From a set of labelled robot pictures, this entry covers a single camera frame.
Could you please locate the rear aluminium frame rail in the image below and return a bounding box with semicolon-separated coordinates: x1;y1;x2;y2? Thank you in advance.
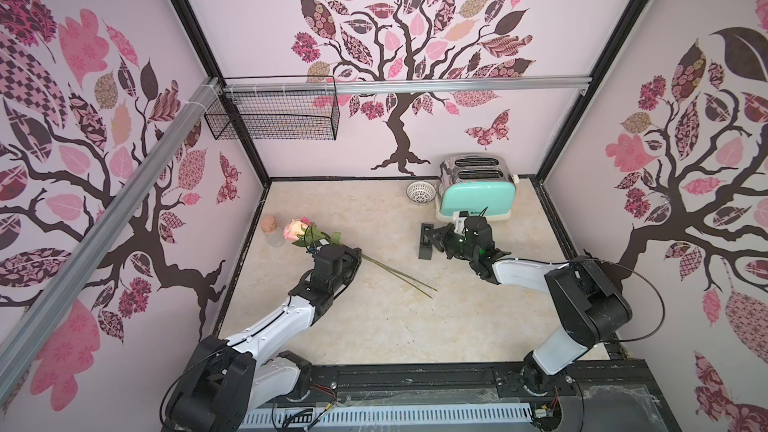
224;76;592;95

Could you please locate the peach artificial rose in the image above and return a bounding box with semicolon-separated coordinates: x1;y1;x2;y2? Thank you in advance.
283;219;438;299

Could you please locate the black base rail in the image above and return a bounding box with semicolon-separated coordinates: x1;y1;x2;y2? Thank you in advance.
256;360;680;431

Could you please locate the black wire basket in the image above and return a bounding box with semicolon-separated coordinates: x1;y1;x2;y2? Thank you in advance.
204;75;341;141

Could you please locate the left aluminium frame rail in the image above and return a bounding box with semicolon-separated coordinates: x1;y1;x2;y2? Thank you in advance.
1;77;222;400

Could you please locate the patterned white bowl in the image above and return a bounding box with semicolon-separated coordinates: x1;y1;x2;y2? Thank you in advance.
406;181;437;205

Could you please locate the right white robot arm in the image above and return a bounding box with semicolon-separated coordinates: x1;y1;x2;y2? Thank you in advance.
422;216;632;396

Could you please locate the mint green toaster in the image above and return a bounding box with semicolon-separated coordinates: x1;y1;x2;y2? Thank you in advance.
435;154;520;222

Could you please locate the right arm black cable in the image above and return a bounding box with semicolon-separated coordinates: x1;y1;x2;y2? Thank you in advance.
575;257;667;344

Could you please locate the white slotted cable duct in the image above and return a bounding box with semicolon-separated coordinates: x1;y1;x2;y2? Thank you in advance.
239;403;533;431

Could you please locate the pink artificial rose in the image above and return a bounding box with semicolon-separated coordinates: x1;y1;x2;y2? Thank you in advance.
294;217;436;298

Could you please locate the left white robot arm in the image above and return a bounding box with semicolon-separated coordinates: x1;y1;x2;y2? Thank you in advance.
159;244;363;431

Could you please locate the aluminium frame rail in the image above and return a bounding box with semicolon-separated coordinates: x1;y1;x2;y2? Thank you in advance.
224;76;592;95
1;77;222;400

